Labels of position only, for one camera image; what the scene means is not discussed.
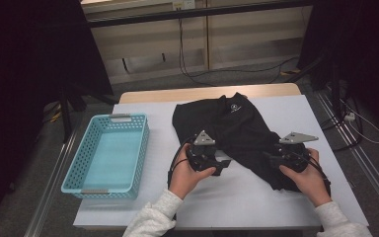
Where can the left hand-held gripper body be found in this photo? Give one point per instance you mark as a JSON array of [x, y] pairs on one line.
[[204, 151]]

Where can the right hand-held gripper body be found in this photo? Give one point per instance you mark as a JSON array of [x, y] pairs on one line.
[[292, 154]]

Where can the black shorts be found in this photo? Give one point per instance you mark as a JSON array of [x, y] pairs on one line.
[[237, 131]]

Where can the light blue plastic basket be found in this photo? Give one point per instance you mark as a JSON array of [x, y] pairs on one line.
[[112, 158]]

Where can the person's left hand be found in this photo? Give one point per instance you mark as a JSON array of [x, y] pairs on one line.
[[182, 177]]

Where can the person's right hand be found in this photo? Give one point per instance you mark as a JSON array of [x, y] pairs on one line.
[[311, 184]]

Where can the black metal stand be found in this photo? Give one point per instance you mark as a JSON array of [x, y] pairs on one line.
[[334, 82]]

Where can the beige cabinet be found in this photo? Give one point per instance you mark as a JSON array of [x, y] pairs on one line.
[[243, 42]]

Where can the narrow black curtain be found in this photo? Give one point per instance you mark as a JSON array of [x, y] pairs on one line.
[[368, 49]]

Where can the black metal bar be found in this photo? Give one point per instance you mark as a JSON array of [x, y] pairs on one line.
[[210, 12]]

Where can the black tripod stand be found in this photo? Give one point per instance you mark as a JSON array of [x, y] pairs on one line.
[[66, 115]]

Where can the wide black curtain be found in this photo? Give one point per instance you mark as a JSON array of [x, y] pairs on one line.
[[19, 65]]

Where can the aluminium rail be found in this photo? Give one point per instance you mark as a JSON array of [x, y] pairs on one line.
[[358, 154], [49, 191]]

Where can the white wall socket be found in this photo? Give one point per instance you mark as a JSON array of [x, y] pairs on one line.
[[184, 4]]

